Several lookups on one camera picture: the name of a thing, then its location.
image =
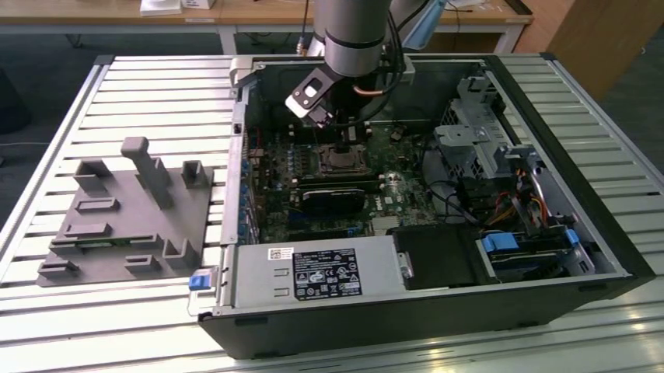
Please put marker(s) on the silver CPU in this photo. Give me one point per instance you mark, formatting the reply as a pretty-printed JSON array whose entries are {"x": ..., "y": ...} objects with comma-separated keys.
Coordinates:
[{"x": 347, "y": 161}]

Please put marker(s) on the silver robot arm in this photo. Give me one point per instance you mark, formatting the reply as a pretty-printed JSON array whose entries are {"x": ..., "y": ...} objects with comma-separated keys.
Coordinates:
[{"x": 359, "y": 35}]

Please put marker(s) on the CPU socket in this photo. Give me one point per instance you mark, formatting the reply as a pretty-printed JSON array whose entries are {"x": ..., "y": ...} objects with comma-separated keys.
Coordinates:
[{"x": 321, "y": 147}]

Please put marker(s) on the black RAM slot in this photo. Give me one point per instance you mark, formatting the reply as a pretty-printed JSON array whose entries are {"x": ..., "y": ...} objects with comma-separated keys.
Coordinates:
[
  {"x": 338, "y": 176},
  {"x": 338, "y": 180},
  {"x": 338, "y": 184}
]

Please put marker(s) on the coin cell battery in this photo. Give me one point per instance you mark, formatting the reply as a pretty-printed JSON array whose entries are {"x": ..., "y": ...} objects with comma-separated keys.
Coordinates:
[{"x": 398, "y": 133}]

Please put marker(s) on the green RAM stick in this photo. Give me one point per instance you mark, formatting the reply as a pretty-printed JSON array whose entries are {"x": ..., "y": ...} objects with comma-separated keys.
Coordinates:
[
  {"x": 338, "y": 189},
  {"x": 104, "y": 243}
]

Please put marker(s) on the green motherboard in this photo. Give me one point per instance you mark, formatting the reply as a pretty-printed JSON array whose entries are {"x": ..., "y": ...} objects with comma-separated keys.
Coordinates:
[{"x": 406, "y": 194}]

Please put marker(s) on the metal drive cage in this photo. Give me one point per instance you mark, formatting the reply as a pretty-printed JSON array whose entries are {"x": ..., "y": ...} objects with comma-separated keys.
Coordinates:
[{"x": 467, "y": 155}]

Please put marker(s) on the black graphics card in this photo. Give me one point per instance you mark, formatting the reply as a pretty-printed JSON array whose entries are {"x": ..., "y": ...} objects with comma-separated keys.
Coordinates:
[{"x": 332, "y": 202}]

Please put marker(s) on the silver chipset heatsink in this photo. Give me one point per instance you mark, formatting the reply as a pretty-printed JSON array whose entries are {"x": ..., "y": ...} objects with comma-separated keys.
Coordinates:
[{"x": 387, "y": 225}]

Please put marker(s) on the white blue box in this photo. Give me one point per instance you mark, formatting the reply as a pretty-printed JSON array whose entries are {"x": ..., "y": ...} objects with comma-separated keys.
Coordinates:
[{"x": 197, "y": 4}]

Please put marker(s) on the blue disk carrier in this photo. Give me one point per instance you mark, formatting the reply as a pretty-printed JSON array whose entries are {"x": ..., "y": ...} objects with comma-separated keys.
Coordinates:
[{"x": 498, "y": 242}]

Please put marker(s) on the silver power supply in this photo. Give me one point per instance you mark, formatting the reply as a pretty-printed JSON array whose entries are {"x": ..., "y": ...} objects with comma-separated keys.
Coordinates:
[{"x": 260, "y": 272}]

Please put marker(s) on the wooden cabinet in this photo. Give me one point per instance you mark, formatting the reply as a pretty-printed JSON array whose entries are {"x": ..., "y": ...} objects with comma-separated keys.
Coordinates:
[{"x": 597, "y": 39}]

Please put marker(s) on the black hard disk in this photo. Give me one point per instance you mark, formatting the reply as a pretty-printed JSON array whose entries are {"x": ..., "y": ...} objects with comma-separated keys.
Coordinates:
[{"x": 525, "y": 266}]

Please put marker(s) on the grey parts rack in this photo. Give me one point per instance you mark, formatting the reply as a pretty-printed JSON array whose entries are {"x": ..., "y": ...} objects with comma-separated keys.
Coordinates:
[{"x": 130, "y": 217}]

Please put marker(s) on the blue plastic clip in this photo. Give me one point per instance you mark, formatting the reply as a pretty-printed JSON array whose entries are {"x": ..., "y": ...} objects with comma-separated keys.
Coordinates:
[{"x": 573, "y": 239}]

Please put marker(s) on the blue case latch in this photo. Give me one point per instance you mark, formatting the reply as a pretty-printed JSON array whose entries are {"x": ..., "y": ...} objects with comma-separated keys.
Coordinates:
[{"x": 201, "y": 280}]

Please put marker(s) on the wooden desk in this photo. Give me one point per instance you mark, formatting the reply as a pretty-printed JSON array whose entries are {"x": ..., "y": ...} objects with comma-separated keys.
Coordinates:
[{"x": 78, "y": 17}]

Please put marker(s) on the black PC case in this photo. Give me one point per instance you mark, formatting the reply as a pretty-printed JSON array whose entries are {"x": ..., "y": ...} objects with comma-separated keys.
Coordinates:
[{"x": 364, "y": 334}]

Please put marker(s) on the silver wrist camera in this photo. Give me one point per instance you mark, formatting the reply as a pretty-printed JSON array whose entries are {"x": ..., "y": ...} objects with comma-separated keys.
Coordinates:
[{"x": 312, "y": 91}]

